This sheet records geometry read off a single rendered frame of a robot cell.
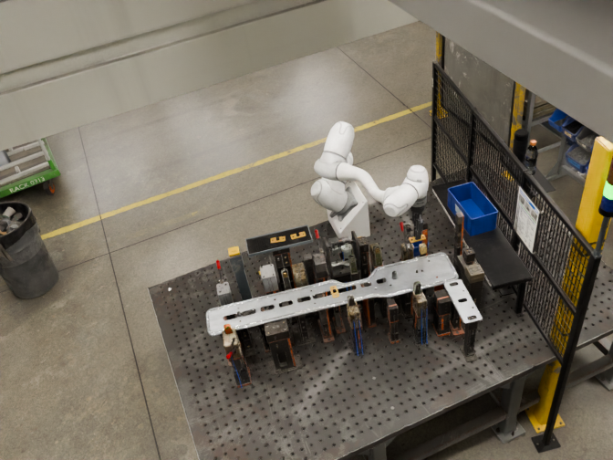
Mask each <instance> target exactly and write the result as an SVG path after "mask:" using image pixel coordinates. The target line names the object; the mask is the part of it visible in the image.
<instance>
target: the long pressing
mask: <svg viewBox="0 0 613 460"><path fill-rule="evenodd" d="M428 260H429V261H430V262H428ZM394 270H396V271H397V273H398V278H397V279H392V271H394ZM416 270H418V273H416ZM422 270H423V271H422ZM421 271H422V272H421ZM383 278H385V279H386V282H383V283H379V284H378V283H377V280H379V279H383ZM458 278H459V276H458V274H457V272H456V270H455V268H454V267H453V265H452V262H451V260H450V259H449V258H448V256H447V255H446V254H445V253H442V252H440V253H436V254H431V255H427V256H421V257H417V258H413V259H409V260H405V261H401V262H398V263H394V264H389V265H386V266H382V267H376V268H375V269H374V270H373V271H372V273H371V274H370V276H369V277H367V278H363V279H360V280H356V281H352V282H348V283H342V282H339V281H336V280H334V279H331V280H328V281H323V282H319V283H316V284H312V285H308V286H304V287H297V288H293V289H289V290H286V291H281V292H277V293H274V294H270V295H266V296H262V297H258V298H251V299H247V300H243V301H239V302H235V303H232V304H228V305H224V306H220V307H216V308H210V309H209V310H207V312H206V324H207V332H208V334H209V335H211V336H217V335H221V334H222V332H223V331H224V328H223V325H224V324H231V327H232V329H236V330H240V329H247V328H251V327H254V326H258V325H263V324H266V323H270V322H274V321H278V320H281V319H289V318H293V317H296V316H300V315H304V314H307V313H311V312H315V311H320V310H323V309H327V308H334V307H337V306H341V305H346V304H347V303H348V300H347V296H348V295H351V294H352V295H354V298H355V301H356V302H357V301H361V300H364V299H368V298H391V297H395V296H398V295H402V294H407V293H411V292H412V291H413V283H414V282H415V281H417V280H419V281H420V282H421V289H425V288H432V287H437V286H440V285H444V283H445V282H449V281H453V280H457V279H458ZM367 282H370V284H371V286H368V287H362V286H361V284H363V283H367ZM390 285H391V286H390ZM332 286H337V288H338V289H341V288H347V287H352V286H356V289H353V290H350V291H346V292H342V293H338V294H339V297H337V298H333V297H332V295H330V296H326V297H322V298H313V296H314V295H317V294H321V293H325V292H329V291H330V287H332ZM375 288H376V289H375ZM311 290H312V291H311ZM306 297H310V298H311V299H310V300H308V301H304V302H300V303H298V302H297V300H298V299H299V298H306ZM287 301H292V303H293V304H292V305H288V306H284V307H279V304H280V303H284V302H287ZM314 303H316V304H314ZM272 305H273V306H274V308H273V309H270V310H266V311H261V308H264V307H268V306H272ZM253 309H254V310H255V314H251V315H247V316H243V312H246V311H249V310H253ZM237 311H240V312H241V313H242V316H239V317H237V316H236V317H237V318H235V319H228V320H224V319H223V318H224V317H226V316H230V315H233V314H236V315H237ZM240 321H241V322H240Z"/></svg>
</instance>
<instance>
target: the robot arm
mask: <svg viewBox="0 0 613 460"><path fill-rule="evenodd" d="M353 140H354V128H353V127H352V125H350V124H348V123H346V122H344V121H339V122H337V123H336V124H335V125H334V126H333V127H332V128H331V130H330V132H329V134H328V136H327V140H326V143H325V148H324V151H323V153H322V156H321V158H320V159H318V160H317V161H316V162H315V166H314V169H315V172H316V173H317V174H319V175H320V176H322V179H320V180H318V181H316V182H315V183H314V184H313V185H312V187H311V196H312V198H313V199H314V200H315V201H316V202H317V203H318V204H319V205H321V206H323V207H324V208H326V209H328V210H330V211H332V212H331V213H330V215H329V216H331V218H333V217H334V216H336V215H337V216H338V221H339V222H342V221H343V219H344V218H345V217H346V216H347V214H348V213H349V212H350V211H351V210H352V209H353V208H354V207H356V206H357V205H358V202H357V201H356V199H355V196H354V194H353V193H352V191H351V187H350V186H349V187H347V189H346V190H345V184H346V181H359V182H361V183H362V185H363V186H364V188H365V189H366V191H367V192H368V193H369V195H370V196H371V197H372V198H373V199H374V200H376V201H378V202H380V203H382V204H383V209H384V212H385V213H386V214H387V215H389V216H391V217H397V216H400V215H402V214H404V213H405V212H407V211H408V210H409V209H410V210H411V216H412V222H413V225H414V226H413V236H414V237H415V240H419V239H421V232H422V229H423V222H424V219H422V212H423V211H424V209H425V204H426V203H427V191H428V187H429V177H428V173H427V171H426V169H425V168H424V167H423V166H420V165H413V166H411V167H410V168H409V170H408V172H407V177H406V178H405V180H404V182H403V184H402V185H401V186H396V187H391V188H388V189H387V190H386V191H381V190H380V189H379V188H378V186H377V185H376V184H375V182H374V181H373V179H372V178H371V176H370V175H369V174H368V173H367V172H366V171H364V170H362V169H360V168H358V167H355V166H352V164H353V156H352V153H351V152H350V150H351V147H352V144H353Z"/></svg>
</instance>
